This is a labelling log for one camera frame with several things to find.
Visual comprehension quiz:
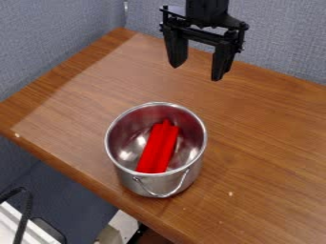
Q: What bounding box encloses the black cable under table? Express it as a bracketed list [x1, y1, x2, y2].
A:
[0, 186, 35, 244]

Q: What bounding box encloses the red block object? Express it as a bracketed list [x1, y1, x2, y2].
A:
[136, 119, 179, 173]

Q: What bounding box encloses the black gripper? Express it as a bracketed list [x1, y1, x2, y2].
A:
[160, 0, 250, 81]

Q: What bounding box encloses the metal pot with handle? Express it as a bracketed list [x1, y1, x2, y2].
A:
[104, 102, 207, 198]

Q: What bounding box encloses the white box under table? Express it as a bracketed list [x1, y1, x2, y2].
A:
[0, 201, 65, 244]

